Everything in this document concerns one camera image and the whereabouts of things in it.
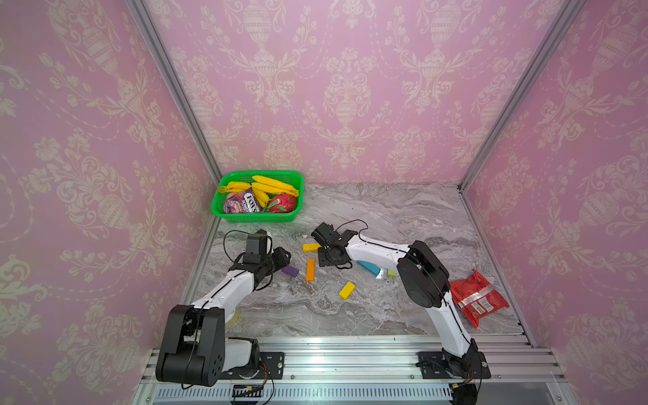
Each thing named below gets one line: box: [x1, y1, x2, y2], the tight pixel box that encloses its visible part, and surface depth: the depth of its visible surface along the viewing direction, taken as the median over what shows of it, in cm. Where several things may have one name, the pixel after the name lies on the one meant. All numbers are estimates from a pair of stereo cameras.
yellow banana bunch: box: [217, 175, 300, 208], surface depth 113 cm
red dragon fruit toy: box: [268, 194, 297, 214], surface depth 106 cm
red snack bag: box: [450, 269, 510, 329], surface depth 85 cm
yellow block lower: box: [338, 280, 357, 301], surface depth 90 cm
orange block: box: [305, 258, 316, 282], surface depth 94 cm
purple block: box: [281, 264, 300, 277], surface depth 96 cm
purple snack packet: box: [223, 187, 265, 214], surface depth 108 cm
